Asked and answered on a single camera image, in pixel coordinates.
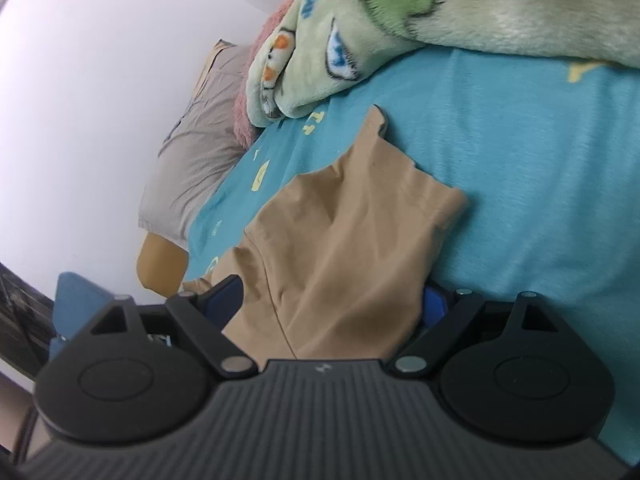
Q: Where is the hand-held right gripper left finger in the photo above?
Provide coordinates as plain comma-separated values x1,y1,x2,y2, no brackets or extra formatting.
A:
89,274,260,379

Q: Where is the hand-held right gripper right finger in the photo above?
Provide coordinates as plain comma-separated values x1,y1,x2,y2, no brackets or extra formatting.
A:
383,283,560,376

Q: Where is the tan garment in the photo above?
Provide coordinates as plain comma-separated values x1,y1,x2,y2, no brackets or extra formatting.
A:
181,105,470,360

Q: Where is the grey pillow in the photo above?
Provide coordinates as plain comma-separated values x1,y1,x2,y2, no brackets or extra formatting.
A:
138,39,257,252

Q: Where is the blue printed bed sheet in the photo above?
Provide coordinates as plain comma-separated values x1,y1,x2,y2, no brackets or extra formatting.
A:
181,46,640,466

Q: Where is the blue box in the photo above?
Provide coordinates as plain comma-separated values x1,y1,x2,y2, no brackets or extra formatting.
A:
49,272,121,361

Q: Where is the pink fleece blanket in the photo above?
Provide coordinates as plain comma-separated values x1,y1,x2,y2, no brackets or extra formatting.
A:
233,0,331,149

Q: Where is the green printed fleece blanket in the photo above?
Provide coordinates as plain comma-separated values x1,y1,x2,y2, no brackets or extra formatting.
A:
248,0,640,128

